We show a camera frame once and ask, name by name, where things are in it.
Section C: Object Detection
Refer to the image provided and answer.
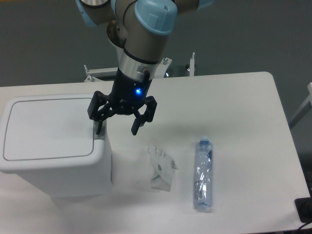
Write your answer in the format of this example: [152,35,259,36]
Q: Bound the white plastic trash can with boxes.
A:
[0,93,112,197]

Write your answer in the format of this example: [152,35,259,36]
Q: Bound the white frame at right edge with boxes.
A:
[289,82,312,129]

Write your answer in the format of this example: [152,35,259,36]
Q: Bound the black device at table corner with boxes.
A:
[294,197,312,223]

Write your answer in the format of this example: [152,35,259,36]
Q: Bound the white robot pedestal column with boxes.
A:
[106,19,127,80]

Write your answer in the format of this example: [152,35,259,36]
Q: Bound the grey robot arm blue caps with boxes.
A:
[76,0,212,135]

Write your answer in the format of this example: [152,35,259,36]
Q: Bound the clear plastic water bottle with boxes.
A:
[193,137,213,213]

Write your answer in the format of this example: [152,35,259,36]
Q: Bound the crushed white milk carton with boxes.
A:
[148,144,179,192]

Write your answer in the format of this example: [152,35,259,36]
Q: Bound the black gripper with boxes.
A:
[87,69,157,136]

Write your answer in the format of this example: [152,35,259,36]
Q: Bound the white metal base frame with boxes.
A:
[84,52,196,82]

